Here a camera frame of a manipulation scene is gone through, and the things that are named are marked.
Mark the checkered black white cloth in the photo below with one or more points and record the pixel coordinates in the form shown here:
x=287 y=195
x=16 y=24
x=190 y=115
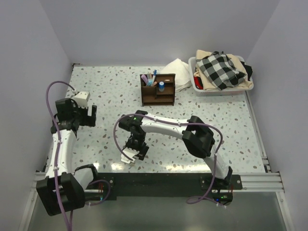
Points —
x=221 y=69

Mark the beige cloth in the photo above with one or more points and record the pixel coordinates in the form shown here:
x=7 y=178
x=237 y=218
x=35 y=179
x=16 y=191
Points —
x=231 y=72

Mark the blue grey correction bottle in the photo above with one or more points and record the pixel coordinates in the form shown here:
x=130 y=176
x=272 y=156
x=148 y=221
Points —
x=161 y=86

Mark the white folded towel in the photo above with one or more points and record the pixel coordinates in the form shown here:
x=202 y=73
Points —
x=182 y=75

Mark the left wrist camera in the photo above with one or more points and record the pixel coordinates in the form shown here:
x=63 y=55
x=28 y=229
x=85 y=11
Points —
x=82 y=98

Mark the blue white marker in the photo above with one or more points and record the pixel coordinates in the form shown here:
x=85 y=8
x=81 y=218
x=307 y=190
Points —
x=154 y=75

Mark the white laundry basket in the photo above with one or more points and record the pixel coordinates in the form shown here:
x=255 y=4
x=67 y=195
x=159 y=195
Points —
x=221 y=77

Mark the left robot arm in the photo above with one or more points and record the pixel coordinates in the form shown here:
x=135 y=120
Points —
x=72 y=181

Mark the brown wooden desk organizer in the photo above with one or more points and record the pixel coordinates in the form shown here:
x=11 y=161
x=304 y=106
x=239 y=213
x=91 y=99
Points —
x=151 y=96

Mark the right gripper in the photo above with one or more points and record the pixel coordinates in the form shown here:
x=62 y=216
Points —
x=142 y=153

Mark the red item in basket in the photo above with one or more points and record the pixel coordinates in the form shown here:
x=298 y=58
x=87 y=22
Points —
x=198 y=83

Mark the aluminium rail frame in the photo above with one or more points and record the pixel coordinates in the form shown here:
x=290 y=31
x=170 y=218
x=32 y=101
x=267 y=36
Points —
x=255 y=172

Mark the pink highlighter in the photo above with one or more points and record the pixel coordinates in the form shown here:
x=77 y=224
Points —
x=145 y=79

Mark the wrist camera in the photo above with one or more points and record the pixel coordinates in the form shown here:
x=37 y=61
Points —
x=82 y=98
x=128 y=155

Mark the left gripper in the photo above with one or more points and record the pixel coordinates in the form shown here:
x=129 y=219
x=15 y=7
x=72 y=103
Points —
x=88 y=120

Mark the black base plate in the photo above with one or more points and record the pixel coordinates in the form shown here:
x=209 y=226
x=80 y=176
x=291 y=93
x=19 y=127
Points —
x=149 y=185

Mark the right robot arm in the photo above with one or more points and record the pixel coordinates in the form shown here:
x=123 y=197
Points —
x=201 y=140

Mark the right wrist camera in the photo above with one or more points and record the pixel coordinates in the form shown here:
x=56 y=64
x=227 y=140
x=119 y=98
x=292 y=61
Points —
x=128 y=155

